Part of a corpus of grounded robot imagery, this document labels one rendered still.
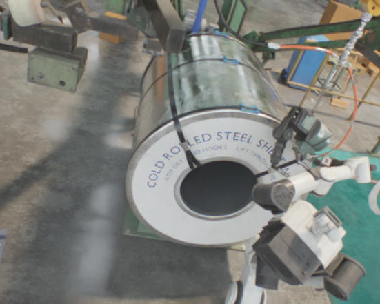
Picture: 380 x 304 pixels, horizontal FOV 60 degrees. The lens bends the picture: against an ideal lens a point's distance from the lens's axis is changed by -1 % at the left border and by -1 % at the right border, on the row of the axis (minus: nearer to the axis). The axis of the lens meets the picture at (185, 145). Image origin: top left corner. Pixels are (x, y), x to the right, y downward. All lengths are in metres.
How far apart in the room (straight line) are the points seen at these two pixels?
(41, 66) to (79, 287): 1.56
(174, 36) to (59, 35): 0.60
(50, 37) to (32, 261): 1.66
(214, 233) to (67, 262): 1.05
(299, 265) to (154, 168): 1.01
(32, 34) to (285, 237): 1.23
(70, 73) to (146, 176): 0.93
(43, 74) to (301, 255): 1.21
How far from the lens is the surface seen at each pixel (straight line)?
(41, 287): 2.49
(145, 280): 2.55
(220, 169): 2.68
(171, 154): 1.95
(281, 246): 1.41
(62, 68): 1.36
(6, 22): 1.38
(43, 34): 1.37
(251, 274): 1.93
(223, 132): 1.87
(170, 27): 0.85
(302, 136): 1.83
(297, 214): 1.47
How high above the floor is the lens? 2.16
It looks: 35 degrees down
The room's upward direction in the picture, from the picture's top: 18 degrees clockwise
